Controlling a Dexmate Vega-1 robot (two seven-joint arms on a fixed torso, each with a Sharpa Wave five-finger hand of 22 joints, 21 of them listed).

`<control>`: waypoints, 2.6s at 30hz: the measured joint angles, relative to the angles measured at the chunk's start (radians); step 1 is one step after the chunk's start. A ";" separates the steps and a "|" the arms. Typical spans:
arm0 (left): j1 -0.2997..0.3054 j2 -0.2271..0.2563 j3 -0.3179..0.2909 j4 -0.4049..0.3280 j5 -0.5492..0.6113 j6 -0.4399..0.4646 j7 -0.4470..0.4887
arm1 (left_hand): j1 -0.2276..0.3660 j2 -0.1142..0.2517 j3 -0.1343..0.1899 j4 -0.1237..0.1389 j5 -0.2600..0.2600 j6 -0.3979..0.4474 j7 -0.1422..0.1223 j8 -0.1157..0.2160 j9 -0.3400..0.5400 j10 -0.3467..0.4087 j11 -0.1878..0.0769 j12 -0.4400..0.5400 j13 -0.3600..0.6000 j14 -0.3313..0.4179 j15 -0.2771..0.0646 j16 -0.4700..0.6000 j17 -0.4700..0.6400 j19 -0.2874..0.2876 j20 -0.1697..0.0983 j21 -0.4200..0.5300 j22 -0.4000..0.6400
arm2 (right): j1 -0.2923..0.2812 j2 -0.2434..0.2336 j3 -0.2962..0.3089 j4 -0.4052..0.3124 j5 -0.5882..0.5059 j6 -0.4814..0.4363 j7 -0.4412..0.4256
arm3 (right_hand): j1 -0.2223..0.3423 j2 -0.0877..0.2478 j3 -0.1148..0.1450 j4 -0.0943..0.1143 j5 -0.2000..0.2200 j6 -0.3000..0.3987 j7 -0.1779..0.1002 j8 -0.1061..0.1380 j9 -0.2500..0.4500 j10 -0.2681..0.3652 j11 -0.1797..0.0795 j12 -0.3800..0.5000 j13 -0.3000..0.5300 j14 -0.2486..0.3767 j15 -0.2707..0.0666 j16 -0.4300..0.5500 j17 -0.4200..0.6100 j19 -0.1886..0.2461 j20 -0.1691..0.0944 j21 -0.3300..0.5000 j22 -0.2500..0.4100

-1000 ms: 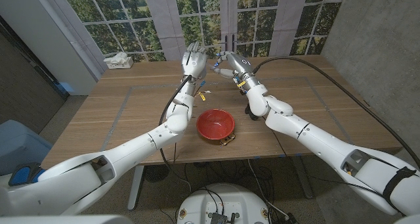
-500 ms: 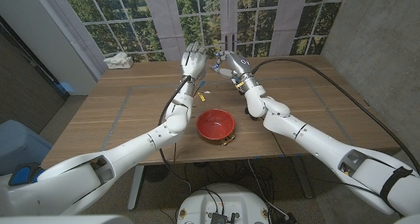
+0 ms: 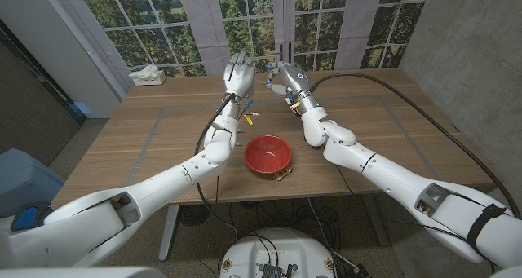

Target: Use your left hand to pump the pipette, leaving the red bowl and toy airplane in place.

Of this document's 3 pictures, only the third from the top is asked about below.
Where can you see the black round fan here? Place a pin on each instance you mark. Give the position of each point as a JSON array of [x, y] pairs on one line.
[[195, 214]]

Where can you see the white tissue box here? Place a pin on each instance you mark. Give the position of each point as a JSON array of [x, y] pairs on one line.
[[149, 77]]

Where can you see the blue black pad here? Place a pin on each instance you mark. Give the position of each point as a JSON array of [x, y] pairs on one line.
[[26, 217]]

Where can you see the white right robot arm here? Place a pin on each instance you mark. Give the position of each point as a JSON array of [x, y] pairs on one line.
[[387, 172]]

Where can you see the blue-grey container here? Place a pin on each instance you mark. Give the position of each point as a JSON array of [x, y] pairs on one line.
[[24, 180]]

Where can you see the red bowl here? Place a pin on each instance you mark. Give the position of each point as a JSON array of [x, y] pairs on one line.
[[268, 153]]

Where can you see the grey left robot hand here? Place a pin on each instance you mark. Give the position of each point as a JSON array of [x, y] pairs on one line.
[[238, 78]]

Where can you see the white table leg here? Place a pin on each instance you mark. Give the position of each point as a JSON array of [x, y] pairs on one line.
[[168, 233]]

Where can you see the printed window backdrop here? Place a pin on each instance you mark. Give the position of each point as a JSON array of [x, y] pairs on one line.
[[183, 25]]

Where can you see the grey table leg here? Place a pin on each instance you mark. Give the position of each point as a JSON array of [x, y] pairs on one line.
[[377, 225]]

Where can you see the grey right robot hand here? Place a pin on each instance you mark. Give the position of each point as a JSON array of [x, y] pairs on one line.
[[295, 78]]

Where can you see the gold toy car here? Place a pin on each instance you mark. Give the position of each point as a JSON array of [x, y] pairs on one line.
[[283, 174]]

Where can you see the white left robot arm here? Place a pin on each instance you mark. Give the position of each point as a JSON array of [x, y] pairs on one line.
[[163, 184]]

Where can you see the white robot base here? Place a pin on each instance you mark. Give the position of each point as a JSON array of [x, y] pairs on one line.
[[277, 249]]

